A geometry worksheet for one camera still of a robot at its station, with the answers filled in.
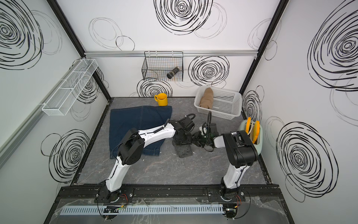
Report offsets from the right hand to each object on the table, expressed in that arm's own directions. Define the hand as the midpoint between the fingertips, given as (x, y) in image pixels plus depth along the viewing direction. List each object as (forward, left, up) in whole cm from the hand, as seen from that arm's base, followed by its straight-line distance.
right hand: (189, 139), depth 93 cm
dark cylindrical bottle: (+33, +11, +30) cm, 46 cm away
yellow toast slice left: (0, -32, +19) cm, 37 cm away
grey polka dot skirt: (-8, +4, +5) cm, 10 cm away
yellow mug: (+34, +22, +5) cm, 41 cm away
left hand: (-4, 0, 0) cm, 4 cm away
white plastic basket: (+35, -28, -1) cm, 45 cm away
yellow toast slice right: (-5, -35, +20) cm, 41 cm away
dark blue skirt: (+17, +37, 0) cm, 41 cm away
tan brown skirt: (+33, -14, +4) cm, 36 cm away
